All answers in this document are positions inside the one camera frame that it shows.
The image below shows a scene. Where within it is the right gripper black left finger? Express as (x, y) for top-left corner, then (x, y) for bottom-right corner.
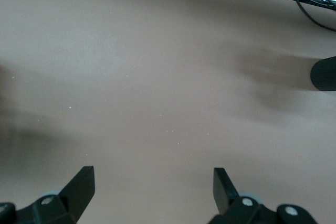
(58, 166), (96, 223)

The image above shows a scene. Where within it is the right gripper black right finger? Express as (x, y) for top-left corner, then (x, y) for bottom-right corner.
(213, 167), (240, 216)

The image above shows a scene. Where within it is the brown table cover sheet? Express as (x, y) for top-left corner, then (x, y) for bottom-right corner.
(0, 0), (336, 224)

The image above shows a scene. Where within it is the black ribbed cylinder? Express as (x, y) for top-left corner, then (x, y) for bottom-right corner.
(310, 56), (336, 92)

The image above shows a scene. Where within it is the black looped cable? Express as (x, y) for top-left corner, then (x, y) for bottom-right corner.
(295, 0), (336, 32)

